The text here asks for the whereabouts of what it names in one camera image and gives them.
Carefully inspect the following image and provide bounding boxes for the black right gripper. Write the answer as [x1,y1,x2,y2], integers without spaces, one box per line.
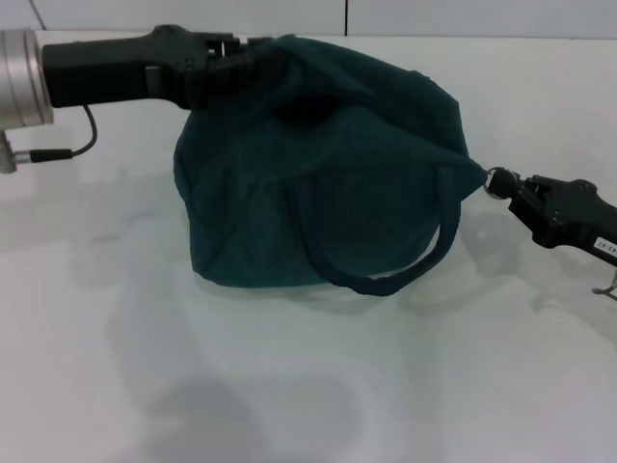
[491,167,617,267]

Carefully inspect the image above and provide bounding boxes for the dark teal fabric bag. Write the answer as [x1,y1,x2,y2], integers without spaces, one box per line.
[172,34,486,296]

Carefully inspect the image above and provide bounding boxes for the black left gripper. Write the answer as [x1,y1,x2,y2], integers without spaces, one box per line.
[40,23,290,112]

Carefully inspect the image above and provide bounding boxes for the left arm connector cable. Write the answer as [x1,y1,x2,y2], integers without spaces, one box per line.
[0,102,98,177]

